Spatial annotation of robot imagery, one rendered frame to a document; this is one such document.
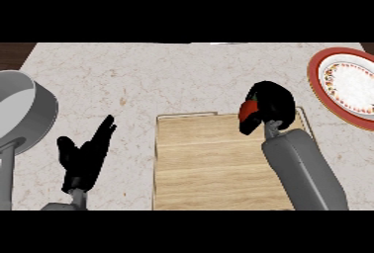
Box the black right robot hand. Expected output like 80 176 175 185
238 80 297 136

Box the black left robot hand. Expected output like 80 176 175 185
56 114 118 194

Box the red bell pepper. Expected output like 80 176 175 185
237 95 260 123

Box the red-rimmed white plate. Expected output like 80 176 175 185
308 46 374 132

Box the pale wooden tray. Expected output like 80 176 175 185
152 106 317 211

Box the grey metal pot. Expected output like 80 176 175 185
0 69 61 211

